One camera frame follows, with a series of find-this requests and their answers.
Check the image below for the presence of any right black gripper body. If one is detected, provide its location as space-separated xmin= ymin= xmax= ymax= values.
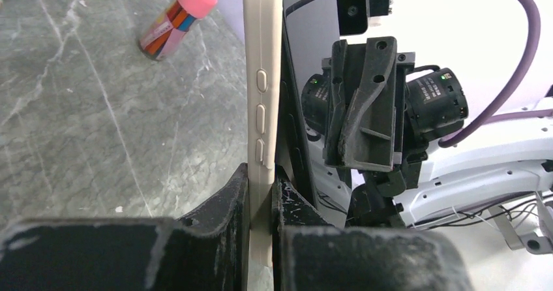
xmin=331 ymin=55 xmax=416 ymax=226

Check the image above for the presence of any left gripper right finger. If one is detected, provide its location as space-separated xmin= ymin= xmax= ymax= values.
xmin=273 ymin=168 xmax=473 ymax=290

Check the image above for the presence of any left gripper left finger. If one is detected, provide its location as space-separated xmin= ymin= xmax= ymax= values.
xmin=1 ymin=164 xmax=249 ymax=290

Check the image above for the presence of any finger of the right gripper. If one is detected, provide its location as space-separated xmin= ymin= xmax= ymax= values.
xmin=324 ymin=40 xmax=348 ymax=166
xmin=338 ymin=37 xmax=396 ymax=172

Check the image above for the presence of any phone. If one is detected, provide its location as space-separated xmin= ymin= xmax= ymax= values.
xmin=243 ymin=0 xmax=283 ymax=267

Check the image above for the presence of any bare black phone removed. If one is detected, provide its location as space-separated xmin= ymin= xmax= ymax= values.
xmin=279 ymin=0 xmax=351 ymax=228

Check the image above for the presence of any pink capped marker tube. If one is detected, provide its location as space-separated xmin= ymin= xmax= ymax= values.
xmin=139 ymin=0 xmax=218 ymax=61

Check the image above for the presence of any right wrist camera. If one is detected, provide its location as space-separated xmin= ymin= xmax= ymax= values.
xmin=336 ymin=0 xmax=394 ymax=37

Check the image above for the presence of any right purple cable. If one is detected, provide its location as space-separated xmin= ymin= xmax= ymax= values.
xmin=395 ymin=0 xmax=553 ymax=149

